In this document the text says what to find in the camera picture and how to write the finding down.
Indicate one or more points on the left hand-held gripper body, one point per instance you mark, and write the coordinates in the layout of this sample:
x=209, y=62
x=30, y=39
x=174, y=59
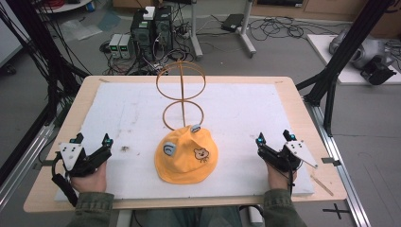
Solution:
x=76, y=159

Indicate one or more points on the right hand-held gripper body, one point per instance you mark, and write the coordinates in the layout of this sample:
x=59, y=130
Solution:
x=287, y=155

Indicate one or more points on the yellow bear bucket hat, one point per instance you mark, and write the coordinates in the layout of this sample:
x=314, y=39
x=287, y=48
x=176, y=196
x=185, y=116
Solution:
x=187, y=154

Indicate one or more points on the person's right hand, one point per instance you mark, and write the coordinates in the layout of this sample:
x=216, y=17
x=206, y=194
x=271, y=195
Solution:
x=279, y=178

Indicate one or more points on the person's left hand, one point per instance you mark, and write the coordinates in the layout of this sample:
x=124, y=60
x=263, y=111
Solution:
x=90, y=180

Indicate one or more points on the wooden stick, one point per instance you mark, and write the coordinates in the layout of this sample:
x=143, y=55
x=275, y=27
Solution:
x=322, y=185

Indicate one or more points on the white foam mat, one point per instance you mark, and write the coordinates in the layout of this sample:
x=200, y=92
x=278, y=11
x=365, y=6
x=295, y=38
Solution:
x=176, y=107

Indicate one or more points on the white board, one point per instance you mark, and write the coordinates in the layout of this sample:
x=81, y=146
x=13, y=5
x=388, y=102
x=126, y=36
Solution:
x=350, y=74

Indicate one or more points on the black metal stand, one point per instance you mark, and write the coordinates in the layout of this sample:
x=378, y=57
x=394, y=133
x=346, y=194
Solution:
x=47, y=50
x=343, y=53

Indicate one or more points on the grey power supply unit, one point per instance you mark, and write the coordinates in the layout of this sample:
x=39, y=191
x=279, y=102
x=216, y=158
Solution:
x=115, y=45
x=125, y=46

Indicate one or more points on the person's legs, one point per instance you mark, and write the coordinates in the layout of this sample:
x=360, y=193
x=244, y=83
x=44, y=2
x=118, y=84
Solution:
x=192, y=217

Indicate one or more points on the black device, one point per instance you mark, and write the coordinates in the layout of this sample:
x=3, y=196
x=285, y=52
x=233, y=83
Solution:
x=377, y=72

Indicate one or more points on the silver helmet device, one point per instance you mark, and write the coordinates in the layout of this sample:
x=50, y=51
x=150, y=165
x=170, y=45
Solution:
x=359, y=52

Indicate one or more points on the black computer tower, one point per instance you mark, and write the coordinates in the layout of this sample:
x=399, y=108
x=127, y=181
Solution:
x=152, y=30

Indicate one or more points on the black flat box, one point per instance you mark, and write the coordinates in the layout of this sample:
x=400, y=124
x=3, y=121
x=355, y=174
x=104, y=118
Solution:
x=232, y=22

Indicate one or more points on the aluminium rail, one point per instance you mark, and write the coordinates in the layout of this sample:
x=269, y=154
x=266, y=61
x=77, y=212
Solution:
x=23, y=167
x=337, y=160

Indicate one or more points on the white table leg frame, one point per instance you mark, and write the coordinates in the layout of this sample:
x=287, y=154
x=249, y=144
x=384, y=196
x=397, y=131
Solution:
x=220, y=30

